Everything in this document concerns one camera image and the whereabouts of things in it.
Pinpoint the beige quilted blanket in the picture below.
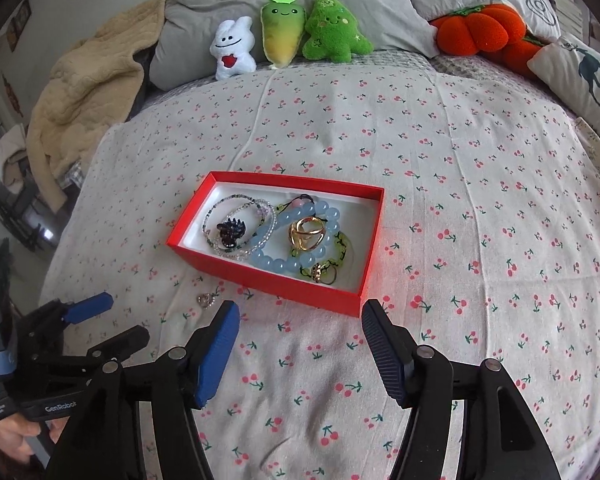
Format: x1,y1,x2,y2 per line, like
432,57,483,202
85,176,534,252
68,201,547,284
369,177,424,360
26,0,167,200

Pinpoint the small gold gem ring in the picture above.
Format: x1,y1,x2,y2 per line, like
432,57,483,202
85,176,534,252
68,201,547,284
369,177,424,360
311,261,339,287

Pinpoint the dark chair with cloth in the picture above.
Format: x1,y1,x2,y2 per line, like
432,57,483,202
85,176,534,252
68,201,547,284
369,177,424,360
0,122,68,253

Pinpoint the red cardboard box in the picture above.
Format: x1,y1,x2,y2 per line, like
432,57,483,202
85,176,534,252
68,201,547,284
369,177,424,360
167,170,385,319

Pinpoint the clear bead bracelet purple charm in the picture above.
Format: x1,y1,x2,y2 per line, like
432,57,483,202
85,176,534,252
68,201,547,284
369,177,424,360
203,196,276,242

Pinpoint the cherry print bed sheet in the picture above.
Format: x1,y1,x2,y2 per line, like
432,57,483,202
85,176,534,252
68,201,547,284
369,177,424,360
39,67,600,480

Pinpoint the wall poster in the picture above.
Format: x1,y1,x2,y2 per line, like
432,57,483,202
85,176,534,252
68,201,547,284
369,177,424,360
7,0,34,52

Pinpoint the dark orange plush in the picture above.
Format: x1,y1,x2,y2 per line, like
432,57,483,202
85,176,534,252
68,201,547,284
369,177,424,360
482,35,545,81

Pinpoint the chunky gold ring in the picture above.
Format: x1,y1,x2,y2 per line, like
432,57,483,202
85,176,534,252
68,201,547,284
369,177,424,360
287,216,328,252

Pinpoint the light blue bead bracelet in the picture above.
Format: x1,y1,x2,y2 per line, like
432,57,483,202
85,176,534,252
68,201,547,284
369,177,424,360
250,200,342,274

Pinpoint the green braided cord bracelet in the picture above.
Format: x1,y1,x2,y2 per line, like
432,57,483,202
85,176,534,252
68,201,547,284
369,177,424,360
274,199,354,282

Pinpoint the white deer print pillow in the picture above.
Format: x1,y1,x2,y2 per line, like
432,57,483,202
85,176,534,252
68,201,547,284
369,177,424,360
526,34,600,137

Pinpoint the yellow green radish plush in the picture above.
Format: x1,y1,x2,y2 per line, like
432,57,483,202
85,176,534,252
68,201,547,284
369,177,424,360
259,0,307,69

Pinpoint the white plush with red heart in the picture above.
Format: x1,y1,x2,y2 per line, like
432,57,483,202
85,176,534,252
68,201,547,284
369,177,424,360
209,16,257,81

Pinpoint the stack of books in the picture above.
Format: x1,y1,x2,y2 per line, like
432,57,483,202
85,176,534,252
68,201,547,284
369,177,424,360
544,0,592,37

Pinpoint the black hair claw clip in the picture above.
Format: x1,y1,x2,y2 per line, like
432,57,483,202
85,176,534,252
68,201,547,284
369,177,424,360
215,218,249,253

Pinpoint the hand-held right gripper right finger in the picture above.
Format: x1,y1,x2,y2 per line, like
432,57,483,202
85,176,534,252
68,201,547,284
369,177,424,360
361,298,562,480

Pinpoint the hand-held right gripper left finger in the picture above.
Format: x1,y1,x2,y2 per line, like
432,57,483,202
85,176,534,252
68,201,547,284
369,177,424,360
55,300,242,480

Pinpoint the person's left hand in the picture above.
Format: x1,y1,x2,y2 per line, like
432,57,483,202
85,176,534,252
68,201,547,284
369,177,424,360
0,407,67,478

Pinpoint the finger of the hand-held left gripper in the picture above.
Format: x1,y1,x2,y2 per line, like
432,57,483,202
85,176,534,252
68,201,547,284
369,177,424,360
35,325,152,376
17,291,114,341

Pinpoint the orange persimmon plush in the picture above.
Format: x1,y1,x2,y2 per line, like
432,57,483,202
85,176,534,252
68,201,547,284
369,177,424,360
429,3,526,57

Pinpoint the green tree plush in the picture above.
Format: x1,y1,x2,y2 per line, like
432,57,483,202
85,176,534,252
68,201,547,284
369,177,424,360
301,0,375,65

